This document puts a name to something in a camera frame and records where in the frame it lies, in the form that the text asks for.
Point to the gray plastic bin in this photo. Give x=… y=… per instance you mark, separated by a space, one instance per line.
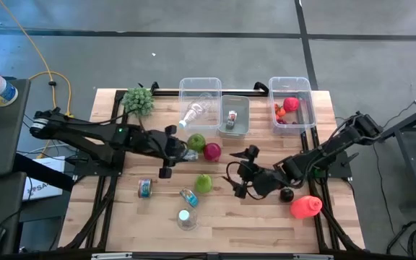
x=242 y=122

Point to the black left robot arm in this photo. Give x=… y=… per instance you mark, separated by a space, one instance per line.
x=85 y=131

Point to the blue label tin can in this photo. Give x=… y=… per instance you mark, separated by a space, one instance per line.
x=145 y=187
x=189 y=196

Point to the silver tin can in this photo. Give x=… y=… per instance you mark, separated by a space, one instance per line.
x=232 y=119

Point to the clear plastic bottle white cap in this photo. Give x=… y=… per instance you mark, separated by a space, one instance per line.
x=193 y=113
x=187 y=218

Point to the orange red squeeze bottle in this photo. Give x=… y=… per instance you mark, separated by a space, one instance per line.
x=305 y=206

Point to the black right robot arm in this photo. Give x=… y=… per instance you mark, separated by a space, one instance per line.
x=338 y=144

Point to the black metal table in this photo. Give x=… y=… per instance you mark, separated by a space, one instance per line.
x=415 y=151

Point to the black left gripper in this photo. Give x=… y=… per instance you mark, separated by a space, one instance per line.
x=161 y=146

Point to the clear plastic bin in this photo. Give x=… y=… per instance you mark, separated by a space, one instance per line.
x=291 y=86
x=200 y=85

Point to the white cardboard box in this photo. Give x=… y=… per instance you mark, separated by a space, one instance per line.
x=45 y=187

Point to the green pear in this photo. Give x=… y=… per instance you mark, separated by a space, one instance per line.
x=203 y=183

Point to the black metal table frame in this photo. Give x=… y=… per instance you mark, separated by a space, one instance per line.
x=240 y=92

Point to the black round fruit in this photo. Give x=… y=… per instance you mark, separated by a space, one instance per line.
x=286 y=195

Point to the green apple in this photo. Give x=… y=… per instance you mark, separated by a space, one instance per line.
x=196 y=142

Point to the silver edge bracket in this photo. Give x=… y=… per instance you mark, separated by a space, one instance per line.
x=112 y=256
x=312 y=256

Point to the magenta pomegranate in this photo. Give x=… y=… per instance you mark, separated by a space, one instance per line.
x=212 y=151

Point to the red grape bunch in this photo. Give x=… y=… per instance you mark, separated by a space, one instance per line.
x=282 y=121

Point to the tangerine bunch with leaves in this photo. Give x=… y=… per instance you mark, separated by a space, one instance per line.
x=281 y=112

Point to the green spiky plant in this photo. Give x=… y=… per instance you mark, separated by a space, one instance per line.
x=138 y=102

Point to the red apple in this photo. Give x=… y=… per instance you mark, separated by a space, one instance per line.
x=290 y=104

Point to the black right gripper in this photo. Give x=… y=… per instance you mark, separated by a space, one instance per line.
x=264 y=180

